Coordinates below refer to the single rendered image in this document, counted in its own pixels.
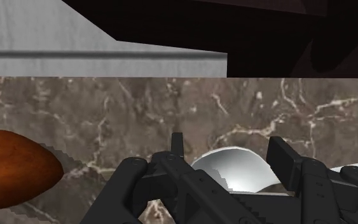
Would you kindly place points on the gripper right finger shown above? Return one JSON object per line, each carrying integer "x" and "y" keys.
{"x": 315, "y": 183}

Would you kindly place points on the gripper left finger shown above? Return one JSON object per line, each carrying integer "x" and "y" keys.
{"x": 178, "y": 183}

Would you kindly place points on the white bowl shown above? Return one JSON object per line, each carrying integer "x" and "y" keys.
{"x": 240, "y": 170}

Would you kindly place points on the brown oval wooden object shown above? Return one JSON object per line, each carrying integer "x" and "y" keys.
{"x": 14, "y": 170}

